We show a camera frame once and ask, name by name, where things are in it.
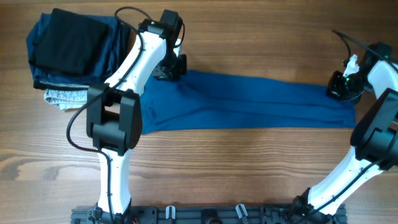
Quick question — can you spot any blue polo shirt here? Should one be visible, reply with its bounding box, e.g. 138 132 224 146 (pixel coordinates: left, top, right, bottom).
141 70 356 134

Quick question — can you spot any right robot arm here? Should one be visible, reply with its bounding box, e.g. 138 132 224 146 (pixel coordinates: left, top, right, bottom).
287 42 397 223

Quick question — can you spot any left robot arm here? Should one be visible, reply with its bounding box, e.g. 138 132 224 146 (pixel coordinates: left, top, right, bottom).
86 9 187 223

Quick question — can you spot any folded dark blue garment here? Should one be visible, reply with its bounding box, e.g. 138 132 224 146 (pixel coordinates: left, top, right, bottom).
26 8 130 89

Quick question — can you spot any folded light grey garment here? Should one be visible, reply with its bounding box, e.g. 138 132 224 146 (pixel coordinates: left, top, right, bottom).
44 89 87 110

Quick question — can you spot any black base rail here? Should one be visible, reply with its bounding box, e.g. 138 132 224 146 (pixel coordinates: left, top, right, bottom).
70 204 348 224

